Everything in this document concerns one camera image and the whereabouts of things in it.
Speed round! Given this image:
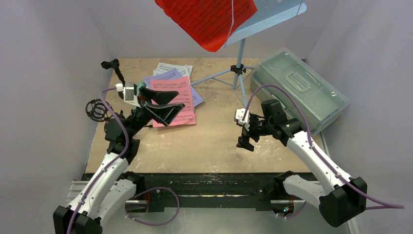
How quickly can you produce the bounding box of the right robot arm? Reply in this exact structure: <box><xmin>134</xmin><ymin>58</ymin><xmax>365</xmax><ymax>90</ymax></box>
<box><xmin>234</xmin><ymin>99</ymin><xmax>367</xmax><ymax>227</ymax></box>

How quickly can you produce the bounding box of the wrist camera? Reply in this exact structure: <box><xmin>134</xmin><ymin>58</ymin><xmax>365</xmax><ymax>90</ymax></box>
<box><xmin>234</xmin><ymin>108</ymin><xmax>250</xmax><ymax>131</ymax></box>
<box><xmin>115</xmin><ymin>82</ymin><xmax>140</xmax><ymax>107</ymax></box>

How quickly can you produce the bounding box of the teal toy microphone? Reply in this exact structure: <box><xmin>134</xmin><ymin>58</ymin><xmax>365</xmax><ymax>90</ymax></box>
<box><xmin>135</xmin><ymin>81</ymin><xmax>146</xmax><ymax>96</ymax></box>

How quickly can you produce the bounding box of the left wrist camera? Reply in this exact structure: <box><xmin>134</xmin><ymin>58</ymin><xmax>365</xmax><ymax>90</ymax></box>
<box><xmin>115</xmin><ymin>82</ymin><xmax>140</xmax><ymax>107</ymax></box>

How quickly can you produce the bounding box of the black round-base mic stand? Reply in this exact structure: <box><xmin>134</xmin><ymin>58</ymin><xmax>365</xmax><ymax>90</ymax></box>
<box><xmin>100</xmin><ymin>58</ymin><xmax>126</xmax><ymax>87</ymax></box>

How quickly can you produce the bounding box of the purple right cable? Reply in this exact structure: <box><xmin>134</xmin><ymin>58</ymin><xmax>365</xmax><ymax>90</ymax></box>
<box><xmin>243</xmin><ymin>84</ymin><xmax>405</xmax><ymax>220</ymax></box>

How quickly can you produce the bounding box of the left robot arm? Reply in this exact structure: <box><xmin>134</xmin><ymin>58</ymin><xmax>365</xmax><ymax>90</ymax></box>
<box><xmin>53</xmin><ymin>83</ymin><xmax>184</xmax><ymax>234</ymax></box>

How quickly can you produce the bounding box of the red paper sheet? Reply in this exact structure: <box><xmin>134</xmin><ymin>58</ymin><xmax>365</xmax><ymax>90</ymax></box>
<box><xmin>155</xmin><ymin>0</ymin><xmax>258</xmax><ymax>52</ymax></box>

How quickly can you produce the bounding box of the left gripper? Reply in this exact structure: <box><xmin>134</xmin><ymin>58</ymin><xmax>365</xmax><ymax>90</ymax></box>
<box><xmin>126</xmin><ymin>86</ymin><xmax>184</xmax><ymax>138</ymax></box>

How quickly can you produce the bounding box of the pink sheet music page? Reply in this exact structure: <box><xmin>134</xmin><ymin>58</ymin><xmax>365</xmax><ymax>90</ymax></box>
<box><xmin>150</xmin><ymin>77</ymin><xmax>196</xmax><ymax>126</ymax></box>

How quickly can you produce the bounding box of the translucent green storage box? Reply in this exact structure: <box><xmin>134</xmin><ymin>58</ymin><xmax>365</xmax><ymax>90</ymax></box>
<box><xmin>250</xmin><ymin>48</ymin><xmax>349</xmax><ymax>135</ymax></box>

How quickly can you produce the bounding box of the black tripod mic stand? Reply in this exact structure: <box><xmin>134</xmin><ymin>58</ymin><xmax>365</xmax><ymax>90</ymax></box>
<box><xmin>85</xmin><ymin>98</ymin><xmax>154</xmax><ymax>130</ymax></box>

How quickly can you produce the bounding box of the white sheet music page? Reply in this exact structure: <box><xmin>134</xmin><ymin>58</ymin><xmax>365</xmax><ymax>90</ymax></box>
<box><xmin>152</xmin><ymin>62</ymin><xmax>193</xmax><ymax>78</ymax></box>

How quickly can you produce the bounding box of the lavender sheet music page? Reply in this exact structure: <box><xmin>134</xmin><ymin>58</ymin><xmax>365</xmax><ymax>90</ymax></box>
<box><xmin>143</xmin><ymin>69</ymin><xmax>204</xmax><ymax>106</ymax></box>

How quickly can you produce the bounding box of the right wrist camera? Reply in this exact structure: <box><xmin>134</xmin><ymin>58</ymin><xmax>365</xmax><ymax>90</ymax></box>
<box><xmin>234</xmin><ymin>108</ymin><xmax>250</xmax><ymax>131</ymax></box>

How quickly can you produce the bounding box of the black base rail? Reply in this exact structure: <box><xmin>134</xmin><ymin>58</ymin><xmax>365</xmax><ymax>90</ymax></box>
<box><xmin>80</xmin><ymin>173</ymin><xmax>307</xmax><ymax>213</ymax></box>

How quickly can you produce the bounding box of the blue music stand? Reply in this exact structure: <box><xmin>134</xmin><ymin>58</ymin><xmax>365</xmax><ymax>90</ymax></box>
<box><xmin>190</xmin><ymin>0</ymin><xmax>308</xmax><ymax>107</ymax></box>

